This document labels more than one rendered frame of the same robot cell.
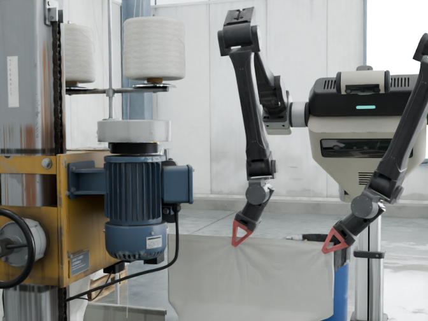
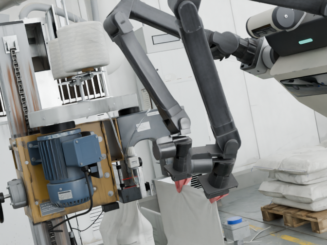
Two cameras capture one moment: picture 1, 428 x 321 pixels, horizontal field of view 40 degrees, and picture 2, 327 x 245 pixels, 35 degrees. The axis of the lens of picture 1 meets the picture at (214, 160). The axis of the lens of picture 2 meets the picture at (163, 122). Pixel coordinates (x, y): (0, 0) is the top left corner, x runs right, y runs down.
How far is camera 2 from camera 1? 150 cm
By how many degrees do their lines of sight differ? 49
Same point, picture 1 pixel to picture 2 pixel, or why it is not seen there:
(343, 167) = (318, 105)
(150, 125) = (41, 113)
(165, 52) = (71, 51)
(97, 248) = not seen: hidden behind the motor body
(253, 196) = (155, 153)
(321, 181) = not seen: outside the picture
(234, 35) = (106, 25)
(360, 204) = (188, 161)
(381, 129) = (314, 64)
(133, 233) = (50, 189)
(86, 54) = not seen: hidden behind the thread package
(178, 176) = (68, 147)
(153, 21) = (61, 31)
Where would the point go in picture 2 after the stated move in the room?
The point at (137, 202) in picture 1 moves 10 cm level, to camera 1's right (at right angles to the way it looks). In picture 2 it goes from (48, 168) to (63, 167)
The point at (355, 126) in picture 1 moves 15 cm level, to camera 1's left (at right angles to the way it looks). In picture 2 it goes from (299, 63) to (261, 71)
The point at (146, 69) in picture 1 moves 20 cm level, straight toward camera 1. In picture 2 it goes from (64, 67) to (14, 73)
